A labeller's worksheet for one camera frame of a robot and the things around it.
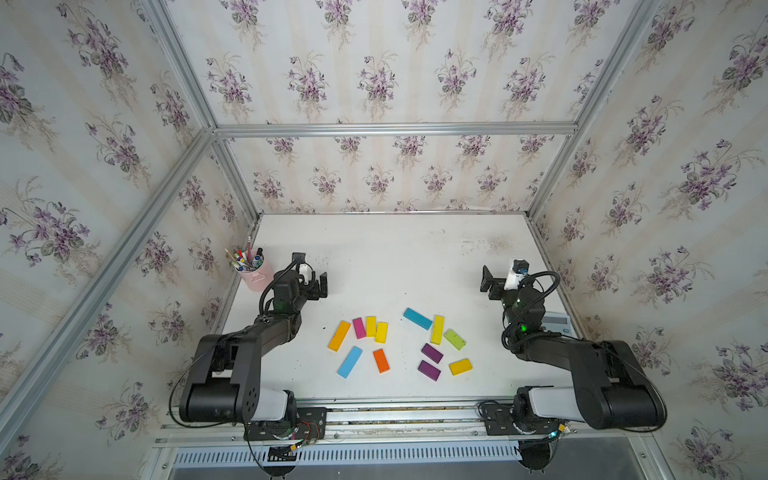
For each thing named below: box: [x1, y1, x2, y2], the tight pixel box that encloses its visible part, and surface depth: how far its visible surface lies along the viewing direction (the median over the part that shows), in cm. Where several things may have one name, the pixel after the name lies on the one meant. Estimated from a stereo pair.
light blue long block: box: [337, 346, 363, 379], surface depth 85 cm
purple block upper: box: [421, 343, 444, 364], surface depth 86 cm
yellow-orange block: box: [449, 358, 473, 376], surface depth 84 cm
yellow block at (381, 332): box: [375, 322, 389, 344], surface depth 90 cm
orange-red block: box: [373, 348, 391, 374], surface depth 85 cm
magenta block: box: [352, 317, 367, 339], surface depth 92 cm
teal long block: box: [403, 307, 433, 331], surface depth 94 cm
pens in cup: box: [224, 236, 264, 271], surface depth 94 cm
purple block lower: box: [418, 360, 441, 382], surface depth 83 cm
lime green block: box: [444, 328, 467, 351], surface depth 90 cm
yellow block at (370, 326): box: [365, 316, 377, 337], surface depth 91 cm
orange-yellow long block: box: [328, 320, 351, 352], surface depth 90 cm
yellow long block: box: [430, 315, 445, 345], surface depth 92 cm
